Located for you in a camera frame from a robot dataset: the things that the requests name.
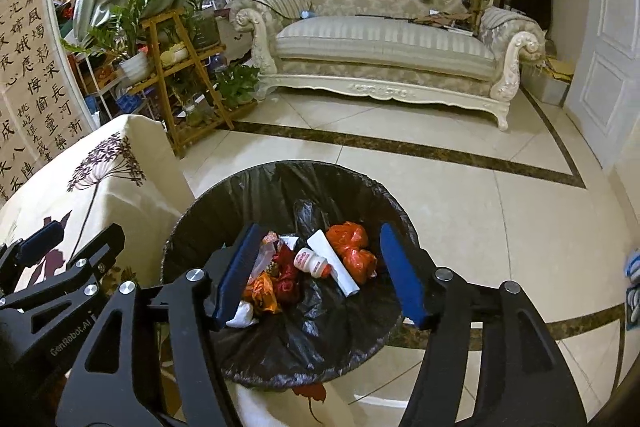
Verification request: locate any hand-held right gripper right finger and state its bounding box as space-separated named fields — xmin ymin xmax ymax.
xmin=379 ymin=222 xmax=587 ymax=427

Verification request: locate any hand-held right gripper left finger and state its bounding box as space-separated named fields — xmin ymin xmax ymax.
xmin=55 ymin=222 xmax=265 ymax=427

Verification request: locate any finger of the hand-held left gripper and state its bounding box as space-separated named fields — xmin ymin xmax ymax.
xmin=0 ymin=223 xmax=67 ymax=281
xmin=0 ymin=223 xmax=127 ymax=321

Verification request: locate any orange printed plastic bag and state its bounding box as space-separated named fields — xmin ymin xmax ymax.
xmin=244 ymin=272 xmax=281 ymax=316

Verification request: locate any white tissue wad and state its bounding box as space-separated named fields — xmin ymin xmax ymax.
xmin=225 ymin=299 xmax=259 ymax=328

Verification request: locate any orange white snack wrapper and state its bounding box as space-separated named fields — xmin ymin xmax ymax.
xmin=252 ymin=231 xmax=287 ymax=279

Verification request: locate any red-orange plastic bag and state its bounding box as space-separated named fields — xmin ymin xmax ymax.
xmin=325 ymin=221 xmax=380 ymax=286

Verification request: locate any white paper tube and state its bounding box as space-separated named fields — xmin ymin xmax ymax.
xmin=305 ymin=229 xmax=361 ymax=301

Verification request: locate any small white plastic bottle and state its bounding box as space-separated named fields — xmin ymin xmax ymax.
xmin=292 ymin=246 xmax=334 ymax=281

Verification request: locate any trash bin with black bag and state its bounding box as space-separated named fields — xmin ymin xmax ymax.
xmin=161 ymin=160 xmax=424 ymax=391

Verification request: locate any floral tablecloth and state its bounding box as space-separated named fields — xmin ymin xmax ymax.
xmin=0 ymin=114 xmax=352 ymax=427

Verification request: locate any white metal rack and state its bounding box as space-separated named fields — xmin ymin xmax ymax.
xmin=64 ymin=41 xmax=132 ymax=124

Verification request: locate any wooden plant stand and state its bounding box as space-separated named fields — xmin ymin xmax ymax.
xmin=126 ymin=6 xmax=237 ymax=158

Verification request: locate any small green floor plant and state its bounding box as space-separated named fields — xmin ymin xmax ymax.
xmin=214 ymin=61 xmax=262 ymax=108

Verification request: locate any white flower pot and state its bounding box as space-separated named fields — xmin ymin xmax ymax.
xmin=118 ymin=52 xmax=151 ymax=84

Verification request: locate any ornate cream sofa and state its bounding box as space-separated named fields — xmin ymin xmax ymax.
xmin=229 ymin=0 xmax=547 ymax=130

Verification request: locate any yellow flower pot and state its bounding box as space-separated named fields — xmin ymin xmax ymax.
xmin=159 ymin=44 xmax=190 ymax=66

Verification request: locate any blue white shoe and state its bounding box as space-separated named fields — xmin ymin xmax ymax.
xmin=625 ymin=287 xmax=640 ymax=324
xmin=622 ymin=247 xmax=640 ymax=279

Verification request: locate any leafy plant in white pot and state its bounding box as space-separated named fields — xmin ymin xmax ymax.
xmin=60 ymin=0 xmax=169 ymax=62

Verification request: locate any clutter of papers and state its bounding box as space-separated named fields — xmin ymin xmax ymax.
xmin=409 ymin=9 xmax=477 ymax=34

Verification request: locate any white door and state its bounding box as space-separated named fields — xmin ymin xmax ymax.
xmin=564 ymin=0 xmax=640 ymax=174

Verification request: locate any calligraphy wall hanging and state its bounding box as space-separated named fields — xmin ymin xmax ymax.
xmin=0 ymin=0 xmax=85 ymax=208

